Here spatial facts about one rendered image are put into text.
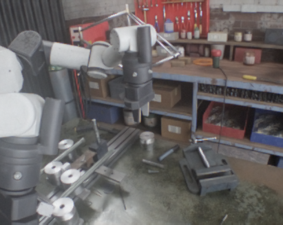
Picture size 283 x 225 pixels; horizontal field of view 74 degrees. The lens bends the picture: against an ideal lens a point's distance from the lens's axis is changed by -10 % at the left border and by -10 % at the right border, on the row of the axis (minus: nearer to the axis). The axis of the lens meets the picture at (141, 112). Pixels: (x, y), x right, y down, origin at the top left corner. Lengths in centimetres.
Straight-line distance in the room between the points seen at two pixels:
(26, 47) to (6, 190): 55
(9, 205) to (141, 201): 32
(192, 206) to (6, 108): 46
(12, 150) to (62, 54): 53
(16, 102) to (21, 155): 8
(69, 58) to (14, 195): 56
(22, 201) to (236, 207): 47
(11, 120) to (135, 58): 36
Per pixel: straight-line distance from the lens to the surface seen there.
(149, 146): 71
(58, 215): 47
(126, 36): 56
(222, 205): 57
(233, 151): 196
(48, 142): 37
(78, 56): 81
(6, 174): 37
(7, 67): 74
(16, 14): 307
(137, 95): 60
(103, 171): 60
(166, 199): 56
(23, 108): 33
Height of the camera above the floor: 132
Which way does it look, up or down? 27 degrees down
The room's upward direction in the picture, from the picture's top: 5 degrees counter-clockwise
